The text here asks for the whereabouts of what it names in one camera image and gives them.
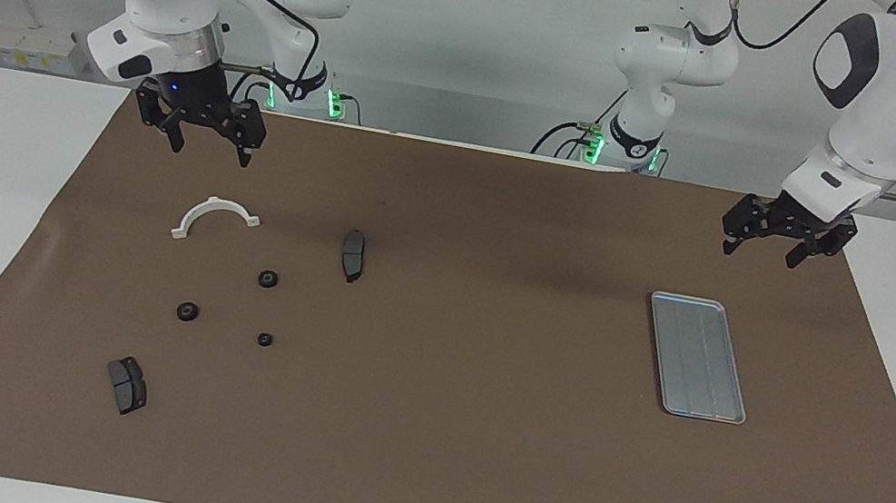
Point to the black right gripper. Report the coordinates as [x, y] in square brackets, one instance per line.
[201, 107]

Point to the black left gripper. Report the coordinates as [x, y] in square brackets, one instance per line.
[790, 221]

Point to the small black bearing gear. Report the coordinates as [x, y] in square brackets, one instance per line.
[265, 339]

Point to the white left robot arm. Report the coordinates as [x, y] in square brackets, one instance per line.
[890, 99]

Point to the silver metal tray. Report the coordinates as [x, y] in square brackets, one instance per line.
[698, 360]

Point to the long dark brake pad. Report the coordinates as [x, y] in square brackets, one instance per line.
[353, 255]

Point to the white power strip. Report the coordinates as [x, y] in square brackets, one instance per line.
[32, 47]

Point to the short dark brake pad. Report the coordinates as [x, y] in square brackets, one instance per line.
[127, 387]

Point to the brown table mat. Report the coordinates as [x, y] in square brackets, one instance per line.
[425, 432]

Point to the white curved plastic bracket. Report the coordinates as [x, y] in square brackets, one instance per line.
[209, 206]

